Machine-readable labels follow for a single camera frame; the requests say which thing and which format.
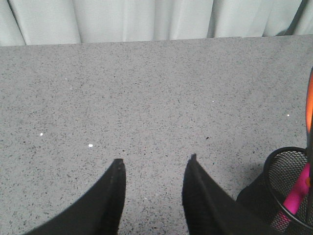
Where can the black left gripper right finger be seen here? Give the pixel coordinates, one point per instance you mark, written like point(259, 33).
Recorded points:
point(209, 210)

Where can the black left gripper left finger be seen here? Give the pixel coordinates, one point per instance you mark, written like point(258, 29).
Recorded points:
point(97, 212)

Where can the pink marker pen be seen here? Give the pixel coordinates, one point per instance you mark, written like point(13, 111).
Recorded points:
point(293, 200)

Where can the grey orange scissors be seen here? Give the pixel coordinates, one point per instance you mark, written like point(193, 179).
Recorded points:
point(309, 131)

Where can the black mesh pen holder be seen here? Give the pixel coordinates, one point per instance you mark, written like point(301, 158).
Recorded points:
point(265, 196)

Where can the grey curtain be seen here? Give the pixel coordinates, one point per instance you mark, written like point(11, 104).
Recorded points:
point(44, 22)

